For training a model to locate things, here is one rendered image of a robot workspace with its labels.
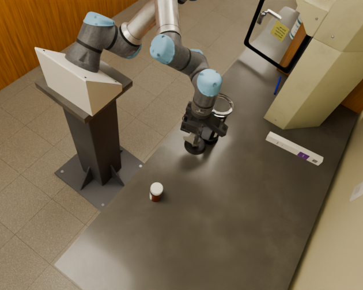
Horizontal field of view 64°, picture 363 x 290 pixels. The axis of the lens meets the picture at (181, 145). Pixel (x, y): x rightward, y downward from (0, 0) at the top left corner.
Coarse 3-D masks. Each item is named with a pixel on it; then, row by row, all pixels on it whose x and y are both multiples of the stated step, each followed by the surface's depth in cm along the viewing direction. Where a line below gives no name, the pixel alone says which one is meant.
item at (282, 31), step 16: (272, 0) 137; (288, 0) 131; (272, 16) 141; (288, 16) 136; (256, 32) 152; (272, 32) 146; (288, 32) 140; (304, 32) 135; (256, 48) 158; (272, 48) 151; (288, 48) 145; (288, 64) 150
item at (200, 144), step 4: (200, 140) 116; (184, 144) 119; (188, 144) 118; (196, 144) 117; (200, 144) 119; (204, 144) 119; (188, 148) 117; (192, 148) 117; (196, 148) 118; (200, 148) 118; (204, 148) 119; (192, 152) 117; (196, 152) 117; (200, 152) 118
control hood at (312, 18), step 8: (296, 0) 98; (304, 0) 96; (312, 0) 97; (320, 0) 98; (328, 0) 99; (304, 8) 98; (312, 8) 96; (320, 8) 95; (328, 8) 96; (304, 16) 100; (312, 16) 98; (320, 16) 97; (304, 24) 101; (312, 24) 100; (320, 24) 99; (312, 32) 102
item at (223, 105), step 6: (222, 96) 116; (216, 102) 119; (222, 102) 118; (228, 102) 116; (216, 108) 122; (222, 108) 120; (228, 108) 116; (222, 114) 111; (204, 132) 124; (210, 132) 122; (204, 138) 127
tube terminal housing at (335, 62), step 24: (336, 0) 91; (360, 0) 87; (336, 24) 96; (360, 24) 92; (312, 48) 106; (336, 48) 101; (360, 48) 101; (312, 72) 112; (336, 72) 110; (360, 72) 113; (288, 96) 125; (312, 96) 120; (336, 96) 124; (288, 120) 135; (312, 120) 138
